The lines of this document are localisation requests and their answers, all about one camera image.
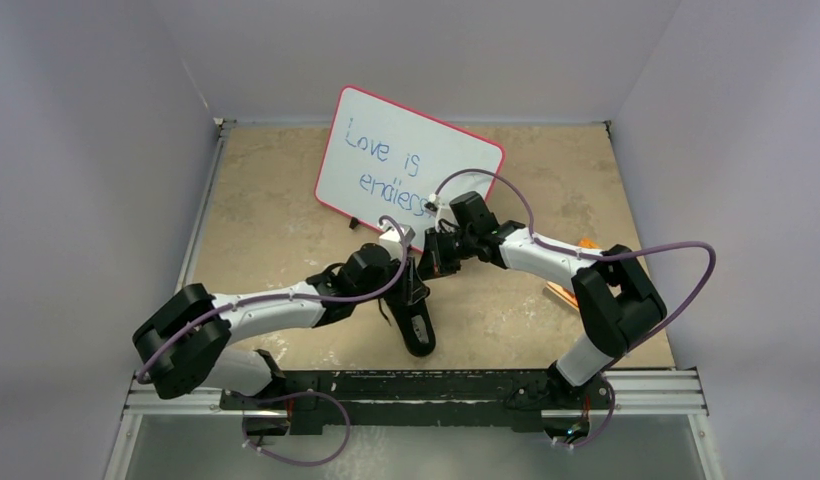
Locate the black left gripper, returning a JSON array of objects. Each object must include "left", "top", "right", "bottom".
[{"left": 354, "top": 250, "right": 427, "bottom": 305}]

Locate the black shoe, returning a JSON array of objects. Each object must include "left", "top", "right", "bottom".
[{"left": 387, "top": 300, "right": 436, "bottom": 357}]

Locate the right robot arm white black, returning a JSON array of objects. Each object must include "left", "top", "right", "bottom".
[{"left": 419, "top": 191, "right": 667, "bottom": 407}]

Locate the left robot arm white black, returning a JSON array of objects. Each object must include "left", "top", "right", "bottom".
[{"left": 132, "top": 243, "right": 436, "bottom": 409}]

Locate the pink framed whiteboard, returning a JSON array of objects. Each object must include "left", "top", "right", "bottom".
[{"left": 314, "top": 86, "right": 505, "bottom": 251}]

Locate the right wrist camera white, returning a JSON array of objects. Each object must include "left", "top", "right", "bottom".
[{"left": 423, "top": 193, "right": 449, "bottom": 231}]

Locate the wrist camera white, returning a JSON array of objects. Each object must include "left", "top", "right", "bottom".
[
  {"left": 378, "top": 225, "right": 415, "bottom": 259},
  {"left": 423, "top": 193, "right": 449, "bottom": 231}
]

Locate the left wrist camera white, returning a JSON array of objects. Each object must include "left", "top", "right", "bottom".
[{"left": 378, "top": 225, "right": 415, "bottom": 259}]

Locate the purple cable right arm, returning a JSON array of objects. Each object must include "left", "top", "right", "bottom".
[{"left": 428, "top": 168, "right": 717, "bottom": 372}]

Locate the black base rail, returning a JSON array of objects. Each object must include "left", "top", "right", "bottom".
[{"left": 219, "top": 368, "right": 616, "bottom": 444}]

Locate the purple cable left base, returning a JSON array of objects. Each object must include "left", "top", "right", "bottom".
[{"left": 240, "top": 390, "right": 353, "bottom": 467}]

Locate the purple cable base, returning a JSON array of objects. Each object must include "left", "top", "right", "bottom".
[
  {"left": 240, "top": 390, "right": 353, "bottom": 467},
  {"left": 552, "top": 374, "right": 617, "bottom": 452}
]

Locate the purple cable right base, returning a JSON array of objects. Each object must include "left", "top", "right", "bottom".
[{"left": 552, "top": 374, "right": 617, "bottom": 452}]

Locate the aluminium frame rail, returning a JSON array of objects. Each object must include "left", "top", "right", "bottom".
[{"left": 122, "top": 119, "right": 709, "bottom": 419}]

